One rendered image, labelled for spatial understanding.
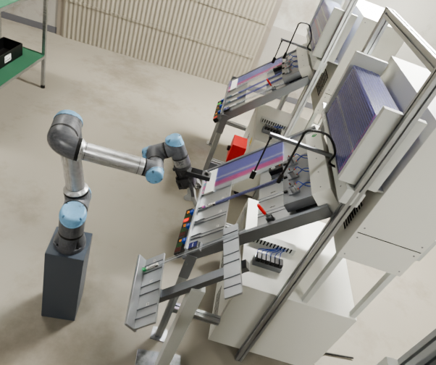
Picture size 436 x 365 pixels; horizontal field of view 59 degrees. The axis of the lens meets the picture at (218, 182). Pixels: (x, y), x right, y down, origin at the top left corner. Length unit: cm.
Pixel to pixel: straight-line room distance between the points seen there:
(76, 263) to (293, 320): 116
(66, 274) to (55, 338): 43
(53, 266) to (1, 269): 64
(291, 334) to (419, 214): 102
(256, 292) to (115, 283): 97
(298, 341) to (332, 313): 32
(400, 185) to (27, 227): 225
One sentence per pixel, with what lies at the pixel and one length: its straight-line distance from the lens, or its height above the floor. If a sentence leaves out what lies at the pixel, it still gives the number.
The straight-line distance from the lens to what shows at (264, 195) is 191.
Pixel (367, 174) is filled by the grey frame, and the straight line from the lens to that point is 153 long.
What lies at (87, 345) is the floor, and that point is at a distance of 239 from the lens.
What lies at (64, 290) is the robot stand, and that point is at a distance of 222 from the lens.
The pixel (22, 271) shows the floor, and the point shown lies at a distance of 264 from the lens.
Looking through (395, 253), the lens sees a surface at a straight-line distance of 189.
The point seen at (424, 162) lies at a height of 157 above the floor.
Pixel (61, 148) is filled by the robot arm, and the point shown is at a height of 114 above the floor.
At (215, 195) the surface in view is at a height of 79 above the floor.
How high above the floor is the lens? 213
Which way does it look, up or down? 37 degrees down
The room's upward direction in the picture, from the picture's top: 22 degrees clockwise
